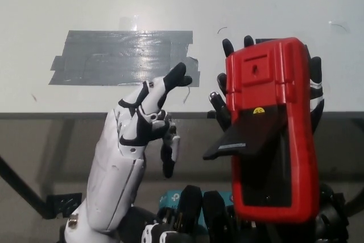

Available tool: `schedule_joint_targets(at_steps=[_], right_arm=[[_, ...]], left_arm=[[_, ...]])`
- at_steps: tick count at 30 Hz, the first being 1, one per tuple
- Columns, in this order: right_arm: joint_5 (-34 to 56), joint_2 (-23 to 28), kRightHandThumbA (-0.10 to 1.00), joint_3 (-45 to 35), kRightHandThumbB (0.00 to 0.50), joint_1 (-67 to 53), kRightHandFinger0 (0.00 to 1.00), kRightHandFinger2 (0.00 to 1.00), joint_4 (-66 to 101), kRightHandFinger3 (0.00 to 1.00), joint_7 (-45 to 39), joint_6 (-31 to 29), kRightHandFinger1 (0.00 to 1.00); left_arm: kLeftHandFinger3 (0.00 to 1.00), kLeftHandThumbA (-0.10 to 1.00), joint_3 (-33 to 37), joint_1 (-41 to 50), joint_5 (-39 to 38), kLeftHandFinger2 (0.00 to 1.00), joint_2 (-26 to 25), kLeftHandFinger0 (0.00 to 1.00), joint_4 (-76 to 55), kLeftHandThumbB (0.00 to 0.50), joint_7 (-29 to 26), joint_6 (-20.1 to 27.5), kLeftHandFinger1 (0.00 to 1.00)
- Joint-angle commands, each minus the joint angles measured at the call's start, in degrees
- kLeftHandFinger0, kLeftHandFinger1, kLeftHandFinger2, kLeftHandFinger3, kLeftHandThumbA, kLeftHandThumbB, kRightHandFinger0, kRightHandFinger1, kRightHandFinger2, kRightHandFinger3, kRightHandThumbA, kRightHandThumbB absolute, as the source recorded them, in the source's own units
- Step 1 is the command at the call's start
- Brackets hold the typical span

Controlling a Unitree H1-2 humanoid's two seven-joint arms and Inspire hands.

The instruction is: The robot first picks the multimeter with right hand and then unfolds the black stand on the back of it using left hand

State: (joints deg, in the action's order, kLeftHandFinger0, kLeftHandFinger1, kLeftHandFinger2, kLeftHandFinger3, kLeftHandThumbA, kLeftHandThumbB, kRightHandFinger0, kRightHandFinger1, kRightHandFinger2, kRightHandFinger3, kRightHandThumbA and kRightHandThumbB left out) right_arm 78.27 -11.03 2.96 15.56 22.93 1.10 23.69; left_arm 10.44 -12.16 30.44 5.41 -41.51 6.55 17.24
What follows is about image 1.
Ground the black right hand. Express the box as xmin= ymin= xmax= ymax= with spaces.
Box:
xmin=209 ymin=35 xmax=325 ymax=138

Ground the white and black left hand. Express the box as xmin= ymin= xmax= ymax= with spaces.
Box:
xmin=64 ymin=62 xmax=193 ymax=243

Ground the red multimeter with black stand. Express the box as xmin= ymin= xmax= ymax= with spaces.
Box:
xmin=202 ymin=37 xmax=321 ymax=224

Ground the black and teal robot torso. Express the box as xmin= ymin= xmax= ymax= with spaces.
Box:
xmin=158 ymin=184 xmax=237 ymax=243

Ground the black tape patch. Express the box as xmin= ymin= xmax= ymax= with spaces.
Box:
xmin=255 ymin=38 xmax=313 ymax=61

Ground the black table leg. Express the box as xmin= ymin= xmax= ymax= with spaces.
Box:
xmin=0 ymin=154 xmax=55 ymax=220
xmin=342 ymin=188 xmax=364 ymax=218

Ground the grey duct tape patch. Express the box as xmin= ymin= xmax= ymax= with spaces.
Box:
xmin=48 ymin=29 xmax=201 ymax=87

